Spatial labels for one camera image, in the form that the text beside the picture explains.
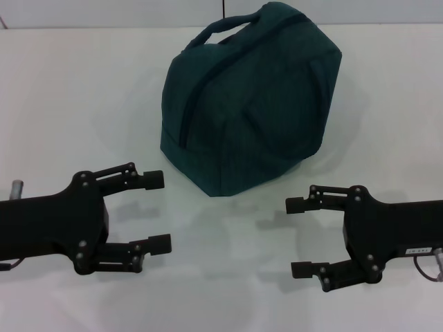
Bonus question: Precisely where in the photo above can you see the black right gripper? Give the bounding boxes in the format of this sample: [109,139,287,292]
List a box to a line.
[285,184,443,294]

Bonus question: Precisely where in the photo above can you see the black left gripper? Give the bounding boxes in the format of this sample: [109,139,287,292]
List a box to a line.
[0,161,173,277]

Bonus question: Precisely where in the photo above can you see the dark teal insulated lunch bag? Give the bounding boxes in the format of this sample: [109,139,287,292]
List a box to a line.
[159,1,344,199]

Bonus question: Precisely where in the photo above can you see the right arm cable with plug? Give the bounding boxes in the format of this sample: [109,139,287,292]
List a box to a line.
[423,246,443,283]

